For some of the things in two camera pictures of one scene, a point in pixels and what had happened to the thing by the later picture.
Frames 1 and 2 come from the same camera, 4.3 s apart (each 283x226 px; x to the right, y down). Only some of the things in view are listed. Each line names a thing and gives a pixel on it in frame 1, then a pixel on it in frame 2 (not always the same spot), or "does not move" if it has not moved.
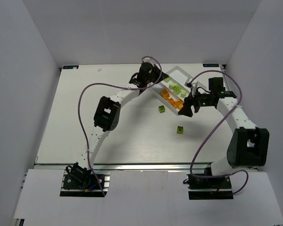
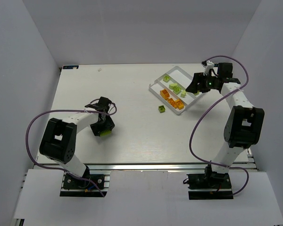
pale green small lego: x=183 y=93 does not move
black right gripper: x=193 y=103 → x=200 y=82
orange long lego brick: x=172 y=102 does not move
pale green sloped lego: x=172 y=85 does not move
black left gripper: x=154 y=73 → x=103 y=126
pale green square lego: x=167 y=79 does not move
